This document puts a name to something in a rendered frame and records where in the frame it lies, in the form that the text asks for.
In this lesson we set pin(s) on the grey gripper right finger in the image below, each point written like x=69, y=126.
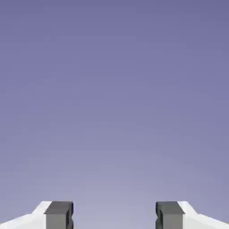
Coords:
x=172, y=217

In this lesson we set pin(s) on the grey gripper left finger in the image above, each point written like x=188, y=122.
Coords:
x=55, y=217

